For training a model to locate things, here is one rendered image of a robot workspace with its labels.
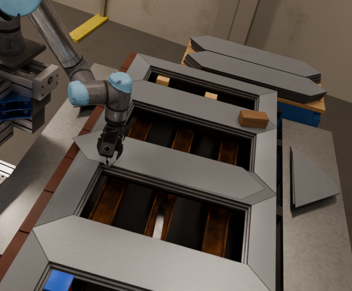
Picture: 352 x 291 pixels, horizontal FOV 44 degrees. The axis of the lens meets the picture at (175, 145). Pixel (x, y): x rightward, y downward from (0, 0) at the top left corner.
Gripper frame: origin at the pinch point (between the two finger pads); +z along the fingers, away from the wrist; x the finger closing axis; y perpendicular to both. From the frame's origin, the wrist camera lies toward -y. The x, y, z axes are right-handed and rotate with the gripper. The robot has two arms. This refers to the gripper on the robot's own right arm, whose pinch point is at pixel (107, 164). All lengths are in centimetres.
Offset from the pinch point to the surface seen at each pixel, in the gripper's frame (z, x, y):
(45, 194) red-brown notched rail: 3.0, 14.8, -18.6
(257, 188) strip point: 0, -55, 11
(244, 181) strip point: 0, -50, 13
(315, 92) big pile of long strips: 0, -83, 97
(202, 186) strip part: 0.5, -34.7, 3.5
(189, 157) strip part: 0.5, -27.7, 17.1
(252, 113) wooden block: -5, -49, 53
